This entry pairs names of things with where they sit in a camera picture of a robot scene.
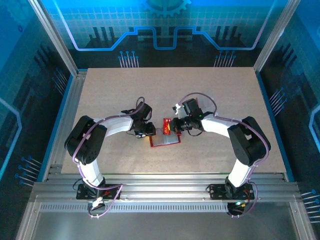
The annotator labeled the red leather card holder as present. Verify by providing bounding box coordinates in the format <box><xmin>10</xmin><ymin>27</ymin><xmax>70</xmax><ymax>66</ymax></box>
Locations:
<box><xmin>149</xmin><ymin>128</ymin><xmax>182</xmax><ymax>149</ymax></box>

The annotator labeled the grey metal bench panel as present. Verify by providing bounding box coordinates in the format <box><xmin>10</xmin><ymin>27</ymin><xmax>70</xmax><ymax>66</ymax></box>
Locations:
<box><xmin>14</xmin><ymin>199</ymin><xmax>318</xmax><ymax>240</ymax></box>

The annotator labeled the black connector with lights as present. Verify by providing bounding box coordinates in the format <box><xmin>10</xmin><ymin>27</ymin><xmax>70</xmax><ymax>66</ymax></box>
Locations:
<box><xmin>226</xmin><ymin>199</ymin><xmax>249</xmax><ymax>216</ymax></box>

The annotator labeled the blue table edge strip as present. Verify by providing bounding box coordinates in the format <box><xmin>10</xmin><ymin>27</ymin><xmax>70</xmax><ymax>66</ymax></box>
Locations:
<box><xmin>36</xmin><ymin>74</ymin><xmax>75</xmax><ymax>182</ymax></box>
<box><xmin>256</xmin><ymin>71</ymin><xmax>296</xmax><ymax>182</ymax></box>

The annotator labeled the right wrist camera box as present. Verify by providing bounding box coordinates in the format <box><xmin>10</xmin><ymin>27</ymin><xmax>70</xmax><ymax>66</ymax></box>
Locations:
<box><xmin>172</xmin><ymin>102</ymin><xmax>185</xmax><ymax>116</ymax></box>

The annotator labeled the aluminium frame cross rail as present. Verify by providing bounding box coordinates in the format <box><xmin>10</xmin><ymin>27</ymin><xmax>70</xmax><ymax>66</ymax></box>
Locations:
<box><xmin>29</xmin><ymin>172</ymin><xmax>301</xmax><ymax>203</ymax></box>

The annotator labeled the aluminium side rail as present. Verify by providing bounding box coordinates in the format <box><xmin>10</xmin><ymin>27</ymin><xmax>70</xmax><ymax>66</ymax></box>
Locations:
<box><xmin>42</xmin><ymin>69</ymin><xmax>88</xmax><ymax>181</ymax></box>

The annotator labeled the grey slotted cable duct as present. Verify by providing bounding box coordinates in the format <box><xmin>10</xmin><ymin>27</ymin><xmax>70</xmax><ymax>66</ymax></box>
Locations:
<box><xmin>39</xmin><ymin>202</ymin><xmax>230</xmax><ymax>213</ymax></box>

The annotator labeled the white cable connector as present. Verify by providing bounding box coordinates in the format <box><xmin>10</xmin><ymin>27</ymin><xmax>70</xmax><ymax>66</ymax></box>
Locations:
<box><xmin>91</xmin><ymin>196</ymin><xmax>106</xmax><ymax>208</ymax></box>

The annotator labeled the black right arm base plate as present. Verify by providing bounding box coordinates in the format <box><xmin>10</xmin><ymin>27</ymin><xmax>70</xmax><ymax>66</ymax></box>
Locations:
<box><xmin>209</xmin><ymin>184</ymin><xmax>255</xmax><ymax>200</ymax></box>

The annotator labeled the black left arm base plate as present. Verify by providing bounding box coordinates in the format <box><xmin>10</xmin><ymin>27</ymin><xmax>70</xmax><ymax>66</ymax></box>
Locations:
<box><xmin>76</xmin><ymin>183</ymin><xmax>121</xmax><ymax>200</ymax></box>

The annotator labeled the aluminium frame post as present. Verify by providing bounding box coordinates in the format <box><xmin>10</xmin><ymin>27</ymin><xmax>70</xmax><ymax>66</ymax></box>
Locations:
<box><xmin>253</xmin><ymin>0</ymin><xmax>302</xmax><ymax>73</ymax></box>
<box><xmin>27</xmin><ymin>0</ymin><xmax>80</xmax><ymax>77</ymax></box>

